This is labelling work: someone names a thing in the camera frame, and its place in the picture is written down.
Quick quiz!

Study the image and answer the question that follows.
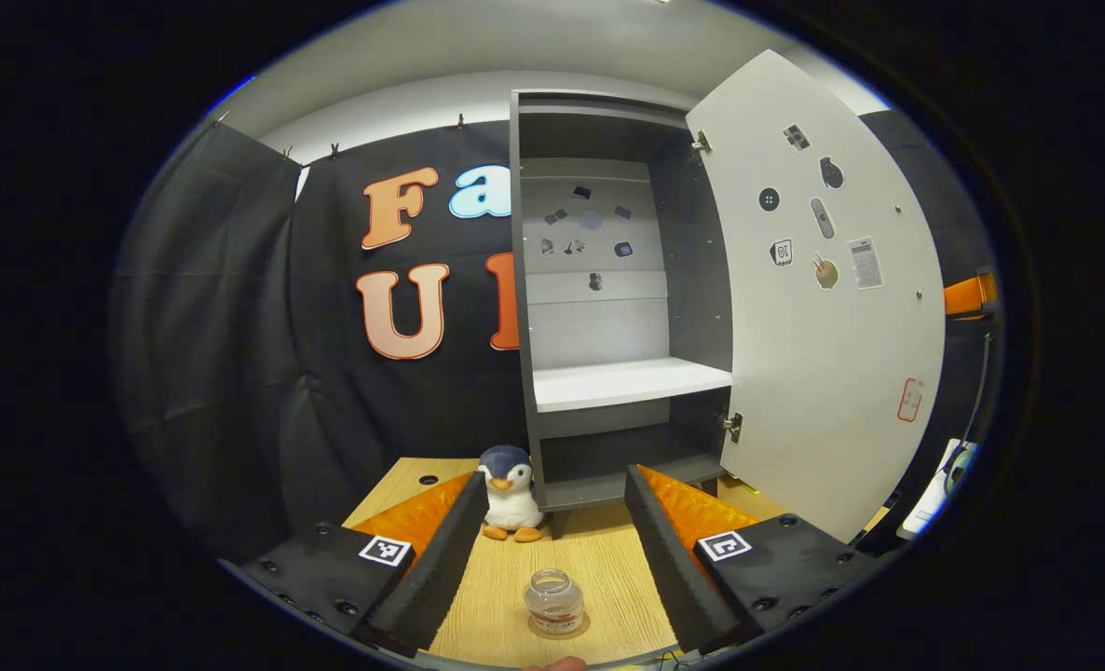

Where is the round coaster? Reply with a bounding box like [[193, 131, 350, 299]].
[[526, 610, 593, 641]]

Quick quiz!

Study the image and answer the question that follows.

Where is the white object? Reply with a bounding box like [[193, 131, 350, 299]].
[[897, 438, 980, 541]]

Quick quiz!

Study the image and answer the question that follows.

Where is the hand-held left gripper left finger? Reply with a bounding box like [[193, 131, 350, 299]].
[[222, 471, 490, 653]]

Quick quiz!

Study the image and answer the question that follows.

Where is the white cabinet door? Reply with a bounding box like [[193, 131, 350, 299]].
[[685, 48, 947, 543]]

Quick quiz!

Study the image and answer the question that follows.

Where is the black backdrop cloth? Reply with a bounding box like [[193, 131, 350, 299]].
[[110, 116, 1001, 560]]

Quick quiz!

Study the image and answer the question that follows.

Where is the clear plastic bottle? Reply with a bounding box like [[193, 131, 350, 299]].
[[524, 568, 585, 635]]

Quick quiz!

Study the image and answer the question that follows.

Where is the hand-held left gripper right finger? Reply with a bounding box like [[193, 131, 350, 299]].
[[625, 464, 880, 653]]

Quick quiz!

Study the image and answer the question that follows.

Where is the thin cable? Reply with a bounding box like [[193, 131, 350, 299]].
[[967, 331, 993, 444]]

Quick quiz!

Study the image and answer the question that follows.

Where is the penguin plush toy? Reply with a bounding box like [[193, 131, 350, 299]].
[[476, 445, 546, 543]]

